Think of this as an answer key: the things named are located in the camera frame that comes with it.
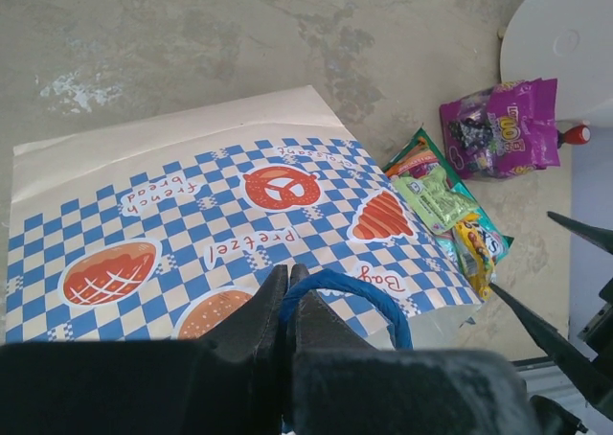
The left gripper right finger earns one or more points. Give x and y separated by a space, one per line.
341 384

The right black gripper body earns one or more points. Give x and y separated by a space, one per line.
597 334

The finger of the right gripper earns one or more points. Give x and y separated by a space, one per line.
600 237
593 378

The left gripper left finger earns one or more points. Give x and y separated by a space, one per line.
225 382

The yellow M&M's packet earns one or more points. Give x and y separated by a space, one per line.
474 256

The purple snack bag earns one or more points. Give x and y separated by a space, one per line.
504 131

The dark green snack bag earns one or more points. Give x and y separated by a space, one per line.
454 182

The blue checkered paper bag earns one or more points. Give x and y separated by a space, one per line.
163 227

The green snack pack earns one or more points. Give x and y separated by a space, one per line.
430 198

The colourful candy bag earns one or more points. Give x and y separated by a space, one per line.
416 160

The red black button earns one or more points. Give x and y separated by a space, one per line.
575 136

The white cylindrical container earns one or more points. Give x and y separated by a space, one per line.
566 40

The aluminium frame rail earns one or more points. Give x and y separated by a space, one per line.
543 378

